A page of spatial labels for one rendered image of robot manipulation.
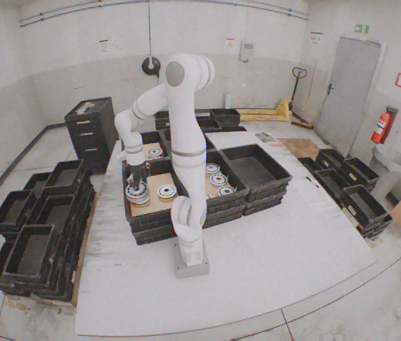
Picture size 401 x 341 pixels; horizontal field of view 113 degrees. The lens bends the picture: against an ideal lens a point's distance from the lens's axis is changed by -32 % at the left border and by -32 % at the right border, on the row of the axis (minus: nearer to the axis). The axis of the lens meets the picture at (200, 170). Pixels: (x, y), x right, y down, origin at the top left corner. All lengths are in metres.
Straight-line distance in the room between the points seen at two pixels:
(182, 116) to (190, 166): 0.13
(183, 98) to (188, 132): 0.08
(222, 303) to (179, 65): 0.86
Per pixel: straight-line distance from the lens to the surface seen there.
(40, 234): 1.68
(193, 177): 0.51
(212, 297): 0.90
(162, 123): 2.63
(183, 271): 0.85
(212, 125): 2.59
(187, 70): 0.42
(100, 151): 2.53
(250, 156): 1.40
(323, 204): 1.45
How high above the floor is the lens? 1.57
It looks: 38 degrees down
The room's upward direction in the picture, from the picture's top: 2 degrees clockwise
